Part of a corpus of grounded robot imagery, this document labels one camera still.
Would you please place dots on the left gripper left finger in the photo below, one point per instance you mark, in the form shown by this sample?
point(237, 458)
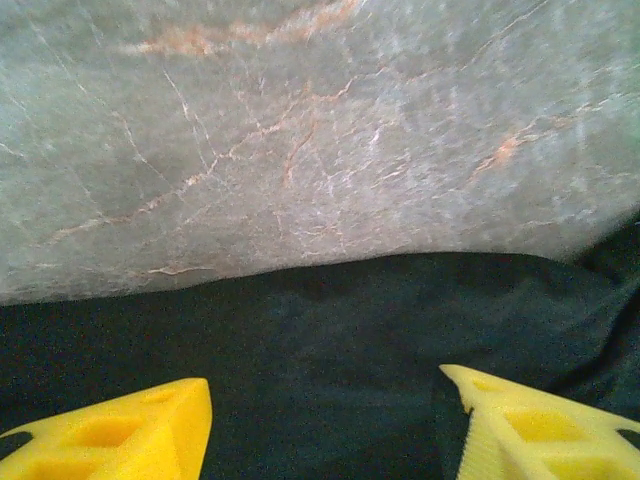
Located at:
point(100, 440)

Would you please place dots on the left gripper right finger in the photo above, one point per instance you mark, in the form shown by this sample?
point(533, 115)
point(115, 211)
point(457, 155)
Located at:
point(540, 435)

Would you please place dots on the black t-shirt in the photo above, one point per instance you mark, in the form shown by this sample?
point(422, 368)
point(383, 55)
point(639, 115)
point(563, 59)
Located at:
point(325, 325)

